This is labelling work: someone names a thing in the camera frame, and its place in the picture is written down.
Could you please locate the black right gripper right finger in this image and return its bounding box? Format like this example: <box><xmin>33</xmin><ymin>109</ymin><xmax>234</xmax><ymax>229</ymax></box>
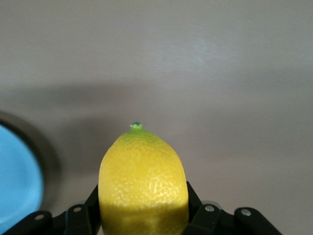
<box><xmin>186</xmin><ymin>180</ymin><xmax>282</xmax><ymax>235</ymax></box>

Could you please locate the yellow lemon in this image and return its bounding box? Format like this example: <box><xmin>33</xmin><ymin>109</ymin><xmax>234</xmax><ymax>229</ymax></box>
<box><xmin>98</xmin><ymin>121</ymin><xmax>190</xmax><ymax>235</ymax></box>

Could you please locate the blue plate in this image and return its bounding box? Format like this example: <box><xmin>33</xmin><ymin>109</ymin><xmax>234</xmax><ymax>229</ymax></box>
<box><xmin>0</xmin><ymin>112</ymin><xmax>58</xmax><ymax>232</ymax></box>

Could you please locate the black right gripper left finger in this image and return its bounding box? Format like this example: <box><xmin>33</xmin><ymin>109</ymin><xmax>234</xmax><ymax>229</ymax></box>
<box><xmin>0</xmin><ymin>183</ymin><xmax>101</xmax><ymax>235</ymax></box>

